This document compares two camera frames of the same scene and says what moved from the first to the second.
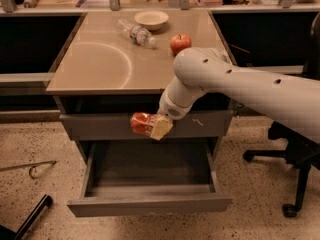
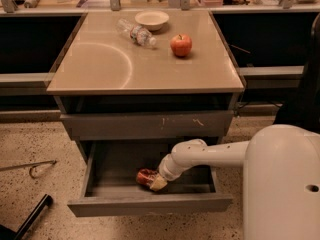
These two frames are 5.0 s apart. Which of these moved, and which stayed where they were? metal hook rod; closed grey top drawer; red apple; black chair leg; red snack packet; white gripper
Moved: red snack packet; white gripper
Stayed: red apple; metal hook rod; black chair leg; closed grey top drawer
